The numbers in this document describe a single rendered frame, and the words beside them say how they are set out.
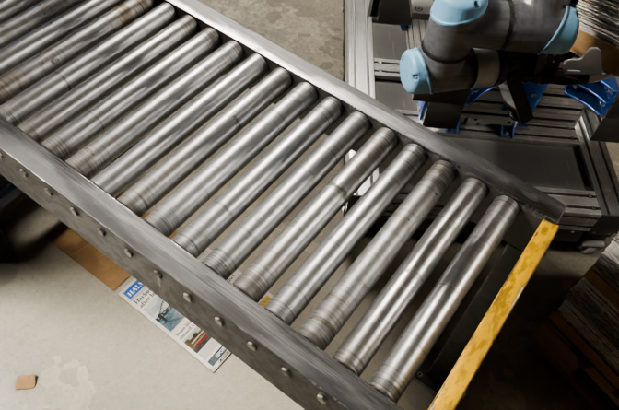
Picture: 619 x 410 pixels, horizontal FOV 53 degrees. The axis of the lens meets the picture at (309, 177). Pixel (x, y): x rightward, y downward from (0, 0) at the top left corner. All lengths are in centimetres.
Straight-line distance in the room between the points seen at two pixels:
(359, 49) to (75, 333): 131
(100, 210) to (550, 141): 151
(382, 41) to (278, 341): 160
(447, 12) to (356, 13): 151
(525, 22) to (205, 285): 62
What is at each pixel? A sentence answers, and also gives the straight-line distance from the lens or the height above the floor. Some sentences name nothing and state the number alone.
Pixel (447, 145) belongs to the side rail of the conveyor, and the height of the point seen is 80.
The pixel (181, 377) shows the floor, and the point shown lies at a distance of 180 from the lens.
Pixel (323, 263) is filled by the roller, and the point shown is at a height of 80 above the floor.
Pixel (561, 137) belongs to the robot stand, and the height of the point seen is 22.
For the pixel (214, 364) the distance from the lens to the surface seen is 180.
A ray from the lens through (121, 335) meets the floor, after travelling 187.
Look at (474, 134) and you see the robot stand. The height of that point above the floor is 23.
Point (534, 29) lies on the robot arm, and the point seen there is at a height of 112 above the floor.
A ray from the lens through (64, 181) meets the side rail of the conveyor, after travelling 115.
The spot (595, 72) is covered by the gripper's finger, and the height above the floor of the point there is 101.
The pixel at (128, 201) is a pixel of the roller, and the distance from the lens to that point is 110.
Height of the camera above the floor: 168
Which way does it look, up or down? 51 degrees down
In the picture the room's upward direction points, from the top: 8 degrees clockwise
